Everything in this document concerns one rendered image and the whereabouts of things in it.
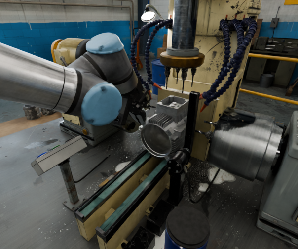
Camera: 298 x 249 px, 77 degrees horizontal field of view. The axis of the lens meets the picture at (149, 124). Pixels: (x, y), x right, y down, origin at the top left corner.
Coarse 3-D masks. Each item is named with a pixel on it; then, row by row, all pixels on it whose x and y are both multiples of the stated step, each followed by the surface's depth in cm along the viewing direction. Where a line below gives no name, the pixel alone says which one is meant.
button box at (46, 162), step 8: (80, 136) 69; (64, 144) 65; (72, 144) 66; (80, 144) 68; (48, 152) 61; (56, 152) 62; (64, 152) 64; (72, 152) 66; (40, 160) 59; (48, 160) 60; (56, 160) 61; (64, 160) 63; (40, 168) 58; (48, 168) 59
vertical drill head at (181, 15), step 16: (176, 0) 66; (192, 0) 64; (176, 16) 68; (192, 16) 66; (176, 32) 70; (192, 32) 69; (176, 48) 72; (192, 48) 73; (176, 64) 70; (192, 64) 70; (192, 80) 84
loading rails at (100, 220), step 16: (144, 160) 83; (160, 160) 97; (128, 176) 75; (144, 176) 84; (160, 176) 75; (96, 192) 66; (112, 192) 68; (128, 192) 78; (144, 192) 67; (160, 192) 80; (80, 208) 61; (96, 208) 63; (112, 208) 70; (128, 208) 61; (144, 208) 71; (80, 224) 61; (96, 224) 65; (112, 224) 56; (128, 224) 63; (112, 240) 57
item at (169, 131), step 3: (147, 120) 79; (147, 123) 79; (168, 129) 72; (171, 129) 73; (168, 132) 73; (171, 132) 72; (174, 132) 73; (168, 135) 73; (144, 147) 85; (168, 156) 78; (171, 156) 79
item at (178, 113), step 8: (168, 96) 87; (176, 96) 87; (160, 104) 80; (168, 104) 87; (176, 104) 83; (184, 104) 80; (160, 112) 81; (168, 112) 79; (176, 112) 76; (184, 112) 82; (176, 120) 78
